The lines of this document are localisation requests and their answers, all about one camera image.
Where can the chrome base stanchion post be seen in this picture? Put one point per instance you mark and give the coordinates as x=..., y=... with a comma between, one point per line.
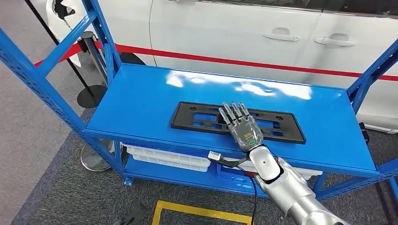
x=88, y=38

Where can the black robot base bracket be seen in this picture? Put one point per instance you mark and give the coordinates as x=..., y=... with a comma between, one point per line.
x=133, y=216

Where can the black camera bracket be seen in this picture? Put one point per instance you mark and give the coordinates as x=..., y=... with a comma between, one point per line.
x=231, y=163

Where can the black plastic plate part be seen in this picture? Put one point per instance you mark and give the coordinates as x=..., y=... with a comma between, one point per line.
x=186, y=119

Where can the blue plastic crate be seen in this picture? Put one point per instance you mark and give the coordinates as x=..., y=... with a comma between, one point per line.
x=230, y=178

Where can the thin black stanchion post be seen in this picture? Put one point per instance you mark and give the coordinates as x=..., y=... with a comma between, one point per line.
x=92, y=97

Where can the white car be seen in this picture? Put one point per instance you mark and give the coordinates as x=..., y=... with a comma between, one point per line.
x=217, y=31

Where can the blue metal shelf rack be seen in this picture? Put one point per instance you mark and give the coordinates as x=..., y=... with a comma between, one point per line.
x=140, y=102

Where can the yellow floor tape square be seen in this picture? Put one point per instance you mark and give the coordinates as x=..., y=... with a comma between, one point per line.
x=199, y=211

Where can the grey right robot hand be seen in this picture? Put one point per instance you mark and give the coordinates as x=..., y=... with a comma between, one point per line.
x=245, y=132

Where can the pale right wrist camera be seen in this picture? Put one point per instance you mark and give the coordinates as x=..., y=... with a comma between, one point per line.
x=214, y=156

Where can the red barrier belt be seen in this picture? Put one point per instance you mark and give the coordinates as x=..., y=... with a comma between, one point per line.
x=71, y=51
x=217, y=59

